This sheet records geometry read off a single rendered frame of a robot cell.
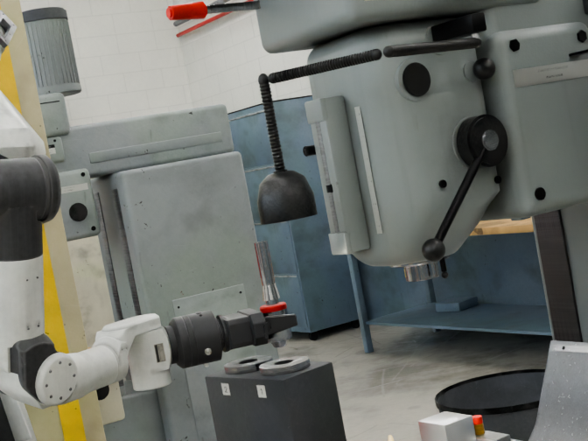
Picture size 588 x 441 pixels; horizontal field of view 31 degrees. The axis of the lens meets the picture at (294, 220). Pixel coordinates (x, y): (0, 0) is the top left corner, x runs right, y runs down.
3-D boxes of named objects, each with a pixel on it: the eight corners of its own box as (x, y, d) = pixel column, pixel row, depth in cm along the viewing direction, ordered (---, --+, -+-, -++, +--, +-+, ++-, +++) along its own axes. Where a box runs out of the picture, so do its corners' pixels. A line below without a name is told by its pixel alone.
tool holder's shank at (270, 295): (264, 307, 184) (252, 243, 184) (262, 304, 188) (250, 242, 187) (283, 304, 185) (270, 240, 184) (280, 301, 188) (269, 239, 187)
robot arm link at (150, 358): (192, 316, 178) (125, 330, 175) (204, 379, 178) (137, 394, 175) (180, 311, 189) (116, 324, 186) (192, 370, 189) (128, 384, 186)
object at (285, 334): (267, 344, 184) (262, 314, 184) (264, 340, 189) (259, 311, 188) (294, 339, 184) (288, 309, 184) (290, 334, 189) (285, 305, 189)
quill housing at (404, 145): (413, 269, 136) (368, 22, 135) (326, 271, 154) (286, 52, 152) (522, 241, 146) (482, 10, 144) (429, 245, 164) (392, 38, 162)
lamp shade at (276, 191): (250, 227, 132) (241, 178, 132) (277, 219, 138) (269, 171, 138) (301, 219, 129) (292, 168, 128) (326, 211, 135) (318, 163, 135)
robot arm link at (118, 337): (166, 311, 181) (111, 329, 170) (176, 363, 181) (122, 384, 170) (138, 314, 184) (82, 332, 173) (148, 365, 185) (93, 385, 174)
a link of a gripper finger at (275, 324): (297, 328, 185) (262, 335, 183) (294, 310, 185) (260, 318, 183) (299, 329, 183) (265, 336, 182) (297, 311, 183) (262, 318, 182)
